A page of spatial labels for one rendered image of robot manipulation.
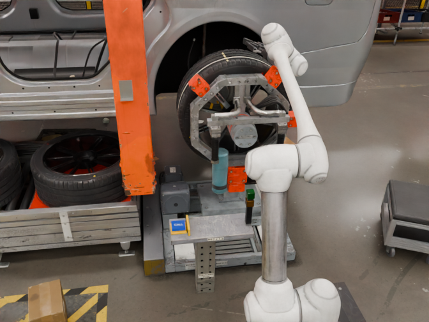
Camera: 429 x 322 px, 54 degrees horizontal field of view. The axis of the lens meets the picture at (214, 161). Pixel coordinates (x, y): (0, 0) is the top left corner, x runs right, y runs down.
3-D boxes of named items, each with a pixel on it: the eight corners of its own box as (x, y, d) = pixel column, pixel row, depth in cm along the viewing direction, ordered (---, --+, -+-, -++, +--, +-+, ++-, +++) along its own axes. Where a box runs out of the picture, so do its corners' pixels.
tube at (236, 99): (239, 103, 225) (240, 84, 220) (246, 119, 209) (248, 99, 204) (206, 104, 223) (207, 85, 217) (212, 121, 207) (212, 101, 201)
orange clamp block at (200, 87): (209, 84, 225) (196, 72, 220) (210, 89, 218) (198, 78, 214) (199, 92, 226) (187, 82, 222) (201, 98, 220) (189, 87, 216)
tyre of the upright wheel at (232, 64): (199, 161, 279) (293, 124, 274) (203, 182, 259) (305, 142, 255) (158, 74, 243) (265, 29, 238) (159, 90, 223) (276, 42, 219)
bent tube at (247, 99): (275, 101, 228) (277, 83, 223) (285, 117, 212) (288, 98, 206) (243, 103, 226) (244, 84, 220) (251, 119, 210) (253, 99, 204)
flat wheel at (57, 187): (124, 149, 320) (121, 122, 307) (152, 198, 270) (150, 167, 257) (32, 169, 295) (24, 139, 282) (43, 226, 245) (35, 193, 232)
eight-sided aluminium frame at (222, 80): (279, 158, 256) (290, 71, 227) (283, 163, 250) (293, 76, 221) (190, 163, 248) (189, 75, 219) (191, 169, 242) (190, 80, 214)
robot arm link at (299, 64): (292, 56, 206) (281, 38, 197) (315, 67, 196) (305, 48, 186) (278, 73, 206) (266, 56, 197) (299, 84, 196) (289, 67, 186)
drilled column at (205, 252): (211, 278, 249) (213, 223, 227) (214, 292, 241) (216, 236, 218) (195, 280, 248) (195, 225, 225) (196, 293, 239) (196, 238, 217)
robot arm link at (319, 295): (341, 336, 176) (351, 300, 164) (299, 339, 174) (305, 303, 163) (329, 304, 189) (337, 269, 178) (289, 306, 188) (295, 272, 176)
